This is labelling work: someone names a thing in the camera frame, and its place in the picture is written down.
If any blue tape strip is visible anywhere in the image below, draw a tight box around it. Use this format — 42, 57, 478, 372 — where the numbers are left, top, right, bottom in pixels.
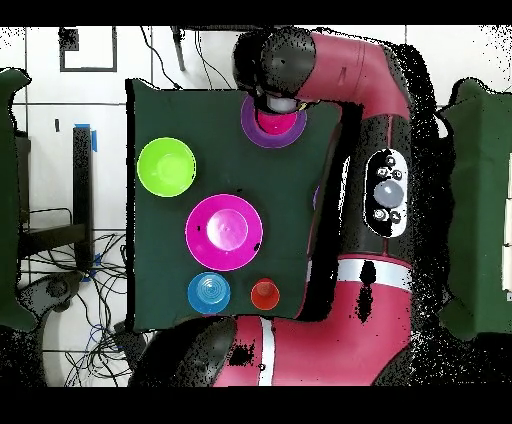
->
74, 122, 98, 153

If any stand with metal legs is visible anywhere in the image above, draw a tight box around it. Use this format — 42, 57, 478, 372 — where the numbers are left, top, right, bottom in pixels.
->
169, 25, 277, 73

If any green plastic bowl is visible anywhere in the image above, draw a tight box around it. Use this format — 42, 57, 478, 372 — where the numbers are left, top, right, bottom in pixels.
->
136, 136, 198, 198

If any black metal frame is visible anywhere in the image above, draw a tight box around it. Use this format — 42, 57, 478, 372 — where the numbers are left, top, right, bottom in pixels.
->
17, 125, 95, 273

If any green cloth covered side table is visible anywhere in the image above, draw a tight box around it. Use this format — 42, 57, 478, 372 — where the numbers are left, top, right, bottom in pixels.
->
435, 77, 512, 341
0, 67, 37, 333

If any small crimson plastic bowl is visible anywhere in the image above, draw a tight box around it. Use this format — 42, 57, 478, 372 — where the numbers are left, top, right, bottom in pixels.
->
255, 109, 299, 136

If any thin black cable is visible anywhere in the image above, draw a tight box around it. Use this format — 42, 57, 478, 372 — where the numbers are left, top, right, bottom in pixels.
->
194, 29, 234, 90
139, 25, 181, 89

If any dark green tablecloth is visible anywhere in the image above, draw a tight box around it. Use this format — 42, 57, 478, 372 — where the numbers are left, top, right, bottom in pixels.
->
125, 77, 413, 335

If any orange plastic cup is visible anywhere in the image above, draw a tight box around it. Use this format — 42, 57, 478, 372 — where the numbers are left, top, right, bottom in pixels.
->
250, 277, 281, 312

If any tangled cable bundle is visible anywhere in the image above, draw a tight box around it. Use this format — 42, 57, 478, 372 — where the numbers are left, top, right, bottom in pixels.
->
19, 229, 153, 387

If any light blue plastic bowl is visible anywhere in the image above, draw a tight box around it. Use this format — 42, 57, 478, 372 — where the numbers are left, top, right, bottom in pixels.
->
186, 272, 232, 315

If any black power brick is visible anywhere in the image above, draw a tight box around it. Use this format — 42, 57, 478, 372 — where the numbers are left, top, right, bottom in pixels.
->
112, 321, 150, 363

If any large pink plastic bowl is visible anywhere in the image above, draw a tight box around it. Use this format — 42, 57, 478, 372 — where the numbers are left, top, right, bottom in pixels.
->
184, 193, 264, 272

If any grey pedestal foot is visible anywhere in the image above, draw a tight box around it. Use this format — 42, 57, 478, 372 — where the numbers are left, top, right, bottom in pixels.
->
17, 271, 85, 321

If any black square floor frame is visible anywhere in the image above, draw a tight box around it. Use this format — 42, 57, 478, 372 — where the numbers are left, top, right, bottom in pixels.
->
58, 26, 118, 73

